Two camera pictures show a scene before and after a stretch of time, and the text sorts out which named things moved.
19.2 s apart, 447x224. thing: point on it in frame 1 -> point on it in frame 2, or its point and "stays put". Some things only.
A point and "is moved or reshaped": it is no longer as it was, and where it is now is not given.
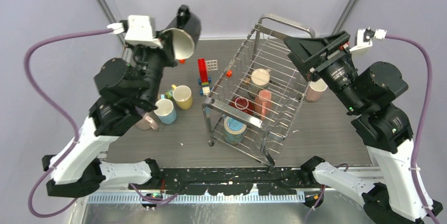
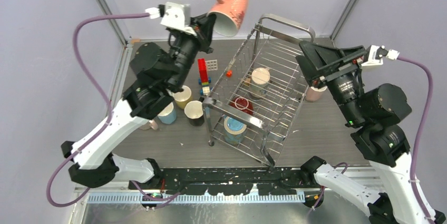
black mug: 186,28 is moved or reshaped
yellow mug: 182,95 stays put
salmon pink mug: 263,103 -> 230,8
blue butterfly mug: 234,130 stays put
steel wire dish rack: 265,90 stays put
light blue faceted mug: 165,111 stays put
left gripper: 165,37 -> 202,25
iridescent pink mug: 147,122 stays put
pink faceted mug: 315,89 stays put
